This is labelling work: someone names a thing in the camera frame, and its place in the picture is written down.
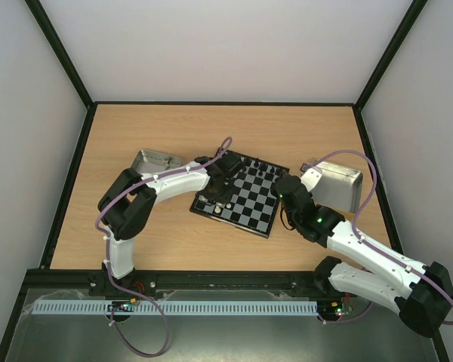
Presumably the light blue cable duct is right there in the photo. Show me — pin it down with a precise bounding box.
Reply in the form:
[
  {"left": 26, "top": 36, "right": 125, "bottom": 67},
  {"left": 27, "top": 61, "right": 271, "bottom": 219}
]
[{"left": 32, "top": 300, "right": 318, "bottom": 317}]

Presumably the black metal frame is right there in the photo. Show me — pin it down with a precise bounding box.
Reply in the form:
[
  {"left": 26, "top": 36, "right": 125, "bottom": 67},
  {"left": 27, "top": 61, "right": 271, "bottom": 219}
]
[{"left": 0, "top": 0, "right": 451, "bottom": 362}]

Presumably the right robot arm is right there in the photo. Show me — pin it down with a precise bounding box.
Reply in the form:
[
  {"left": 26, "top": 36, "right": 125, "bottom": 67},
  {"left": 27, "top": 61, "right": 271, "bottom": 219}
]
[{"left": 273, "top": 170, "right": 453, "bottom": 338}]

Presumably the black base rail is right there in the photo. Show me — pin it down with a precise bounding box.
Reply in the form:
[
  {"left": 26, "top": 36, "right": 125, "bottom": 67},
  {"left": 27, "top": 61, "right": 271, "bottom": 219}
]
[{"left": 22, "top": 268, "right": 344, "bottom": 300}]

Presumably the black white chessboard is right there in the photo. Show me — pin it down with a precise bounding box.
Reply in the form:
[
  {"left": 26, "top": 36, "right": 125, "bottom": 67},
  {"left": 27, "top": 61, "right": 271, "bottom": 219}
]
[{"left": 190, "top": 154, "right": 289, "bottom": 238}]

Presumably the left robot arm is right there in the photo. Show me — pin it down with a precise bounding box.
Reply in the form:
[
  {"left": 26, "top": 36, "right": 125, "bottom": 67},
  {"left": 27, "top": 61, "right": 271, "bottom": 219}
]
[{"left": 95, "top": 150, "right": 245, "bottom": 279}]

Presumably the right metal tray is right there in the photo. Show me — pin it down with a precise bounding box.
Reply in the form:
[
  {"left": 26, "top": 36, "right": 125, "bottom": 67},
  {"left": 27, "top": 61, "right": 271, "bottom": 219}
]
[{"left": 311, "top": 161, "right": 363, "bottom": 214}]

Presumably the left metal tray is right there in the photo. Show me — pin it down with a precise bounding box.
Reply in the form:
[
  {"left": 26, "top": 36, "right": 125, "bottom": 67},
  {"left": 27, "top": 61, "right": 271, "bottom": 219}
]
[{"left": 131, "top": 149, "right": 182, "bottom": 173}]

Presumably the metal tray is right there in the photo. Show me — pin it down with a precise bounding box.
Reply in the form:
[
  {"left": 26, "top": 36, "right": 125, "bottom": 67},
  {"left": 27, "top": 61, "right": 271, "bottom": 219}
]
[
  {"left": 311, "top": 161, "right": 363, "bottom": 214},
  {"left": 131, "top": 149, "right": 182, "bottom": 173}
]

